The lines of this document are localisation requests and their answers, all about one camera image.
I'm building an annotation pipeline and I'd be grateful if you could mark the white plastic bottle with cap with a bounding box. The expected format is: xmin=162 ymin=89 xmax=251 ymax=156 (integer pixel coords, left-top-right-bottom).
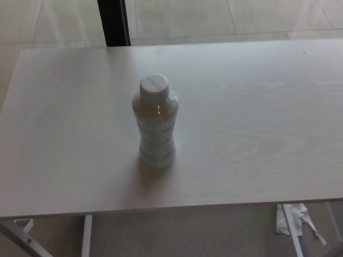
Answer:
xmin=131 ymin=73 xmax=180 ymax=170

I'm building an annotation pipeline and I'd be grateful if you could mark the white table leg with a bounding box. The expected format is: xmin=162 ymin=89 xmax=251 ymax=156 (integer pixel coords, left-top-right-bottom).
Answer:
xmin=282 ymin=203 xmax=307 ymax=257
xmin=80 ymin=214 xmax=93 ymax=257

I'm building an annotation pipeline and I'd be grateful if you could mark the white crumpled paper scrap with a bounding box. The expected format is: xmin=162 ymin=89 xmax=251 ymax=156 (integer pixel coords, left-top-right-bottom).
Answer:
xmin=275 ymin=203 xmax=328 ymax=246

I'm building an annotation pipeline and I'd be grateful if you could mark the white table corner brace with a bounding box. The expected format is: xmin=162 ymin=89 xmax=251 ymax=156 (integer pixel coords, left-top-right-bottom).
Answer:
xmin=0 ymin=218 xmax=55 ymax=257

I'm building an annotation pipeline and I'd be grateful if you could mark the grey table leg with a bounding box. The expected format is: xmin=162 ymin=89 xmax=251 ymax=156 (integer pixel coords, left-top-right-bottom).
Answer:
xmin=325 ymin=201 xmax=343 ymax=234

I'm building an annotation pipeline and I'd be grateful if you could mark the black door frame post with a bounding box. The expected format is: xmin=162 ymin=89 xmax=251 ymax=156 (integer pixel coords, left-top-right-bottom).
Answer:
xmin=96 ymin=0 xmax=131 ymax=47

